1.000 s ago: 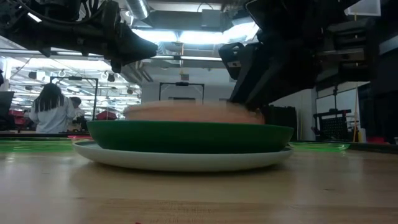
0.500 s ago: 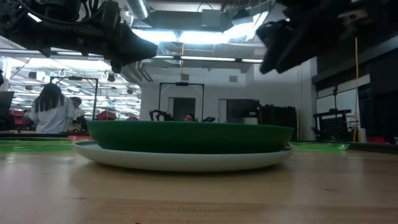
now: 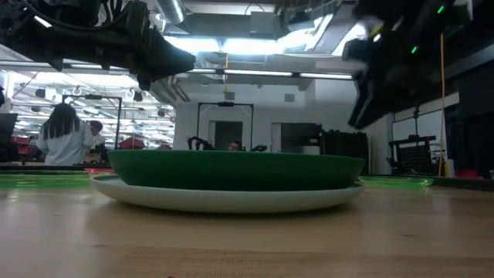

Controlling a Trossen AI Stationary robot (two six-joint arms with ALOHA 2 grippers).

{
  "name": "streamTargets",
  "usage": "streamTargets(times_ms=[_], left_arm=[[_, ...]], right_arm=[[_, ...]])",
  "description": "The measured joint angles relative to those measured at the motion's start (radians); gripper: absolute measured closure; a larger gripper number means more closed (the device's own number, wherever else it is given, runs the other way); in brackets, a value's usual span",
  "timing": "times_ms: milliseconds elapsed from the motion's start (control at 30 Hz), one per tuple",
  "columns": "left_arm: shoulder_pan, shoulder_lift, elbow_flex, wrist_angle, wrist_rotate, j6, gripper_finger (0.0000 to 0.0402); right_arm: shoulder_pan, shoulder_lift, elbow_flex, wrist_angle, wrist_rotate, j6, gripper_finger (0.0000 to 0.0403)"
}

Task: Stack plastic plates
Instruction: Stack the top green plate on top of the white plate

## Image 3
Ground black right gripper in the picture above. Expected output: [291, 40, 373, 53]
[341, 0, 407, 131]

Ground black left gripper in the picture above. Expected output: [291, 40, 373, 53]
[125, 0, 197, 92]

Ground green translucent small plate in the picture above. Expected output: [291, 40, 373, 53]
[357, 175, 436, 190]
[0, 171, 93, 191]

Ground green bowl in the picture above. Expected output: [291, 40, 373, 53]
[107, 149, 366, 192]

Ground black cabinets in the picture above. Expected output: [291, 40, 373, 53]
[319, 130, 370, 175]

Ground black pegboard cart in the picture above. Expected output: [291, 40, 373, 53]
[387, 134, 439, 176]

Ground red bag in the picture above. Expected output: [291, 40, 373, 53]
[118, 137, 147, 151]

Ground long ceiling light strip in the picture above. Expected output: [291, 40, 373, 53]
[187, 68, 354, 80]

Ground pale plastic container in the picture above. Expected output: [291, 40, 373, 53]
[443, 158, 457, 178]

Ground red bin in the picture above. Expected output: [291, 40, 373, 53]
[455, 168, 482, 179]

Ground light blue large plate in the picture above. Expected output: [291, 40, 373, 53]
[89, 174, 364, 215]

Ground dark monitor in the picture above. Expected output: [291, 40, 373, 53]
[0, 113, 19, 147]

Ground silver ceiling duct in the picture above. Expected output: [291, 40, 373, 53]
[154, 0, 187, 25]

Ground tall black frame stand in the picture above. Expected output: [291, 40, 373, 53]
[61, 94, 124, 151]

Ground black frame stand with camera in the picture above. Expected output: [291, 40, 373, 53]
[196, 101, 255, 152]

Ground dark wall screen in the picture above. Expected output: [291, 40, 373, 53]
[280, 122, 323, 154]

